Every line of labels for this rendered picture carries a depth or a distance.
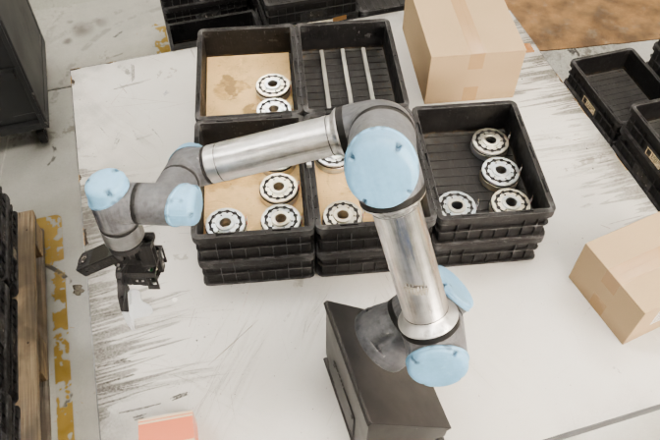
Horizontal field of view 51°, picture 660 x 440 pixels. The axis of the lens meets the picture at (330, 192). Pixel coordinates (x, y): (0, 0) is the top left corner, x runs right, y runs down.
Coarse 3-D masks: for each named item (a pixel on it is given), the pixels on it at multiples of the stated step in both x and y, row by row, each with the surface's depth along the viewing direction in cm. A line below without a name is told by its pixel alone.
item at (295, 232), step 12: (204, 120) 190; (216, 120) 190; (228, 120) 190; (240, 120) 190; (252, 120) 190; (264, 120) 190; (276, 120) 190; (300, 120) 190; (312, 204) 172; (312, 216) 169; (192, 228) 167; (288, 228) 167; (300, 228) 167; (312, 228) 167; (192, 240) 166; (204, 240) 165; (216, 240) 166; (228, 240) 166; (240, 240) 167; (252, 240) 167
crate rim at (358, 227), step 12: (408, 108) 193; (420, 156) 182; (312, 168) 181; (312, 180) 176; (312, 192) 174; (432, 204) 172; (432, 216) 169; (324, 228) 167; (336, 228) 167; (348, 228) 167; (360, 228) 168; (372, 228) 168
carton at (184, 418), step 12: (144, 420) 153; (156, 420) 153; (168, 420) 153; (180, 420) 153; (192, 420) 153; (144, 432) 151; (156, 432) 151; (168, 432) 151; (180, 432) 151; (192, 432) 151
